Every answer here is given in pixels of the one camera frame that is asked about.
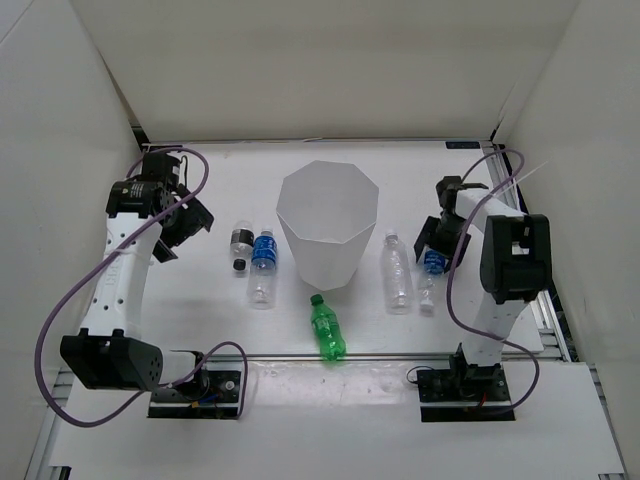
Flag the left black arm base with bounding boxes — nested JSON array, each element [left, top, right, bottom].
[[147, 362, 245, 420]]

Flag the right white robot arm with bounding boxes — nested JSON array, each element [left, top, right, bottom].
[[414, 176, 552, 400]]

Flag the clear unlabelled plastic bottle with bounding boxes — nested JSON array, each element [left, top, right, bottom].
[[381, 230, 413, 315]]

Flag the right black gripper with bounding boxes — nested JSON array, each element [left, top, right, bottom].
[[414, 214, 472, 273]]

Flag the crushed blue-label water bottle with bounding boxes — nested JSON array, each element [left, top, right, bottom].
[[418, 249, 446, 316]]

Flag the white zip tie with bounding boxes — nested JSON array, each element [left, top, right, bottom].
[[492, 161, 548, 197]]

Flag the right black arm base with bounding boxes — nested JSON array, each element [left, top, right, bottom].
[[406, 365, 516, 423]]

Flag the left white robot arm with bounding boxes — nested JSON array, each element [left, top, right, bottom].
[[60, 177, 213, 392]]

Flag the aluminium table frame rail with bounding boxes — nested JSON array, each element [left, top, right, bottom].
[[480, 141, 629, 479]]

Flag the small black-label bottle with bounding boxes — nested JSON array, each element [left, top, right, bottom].
[[230, 220, 254, 275]]

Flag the blue-label clear bottle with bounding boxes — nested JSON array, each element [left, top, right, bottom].
[[247, 226, 278, 308]]

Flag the green soda bottle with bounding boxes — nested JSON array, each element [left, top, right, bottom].
[[310, 294, 347, 362]]

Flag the white octagonal bin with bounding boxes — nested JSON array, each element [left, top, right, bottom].
[[276, 160, 379, 291]]

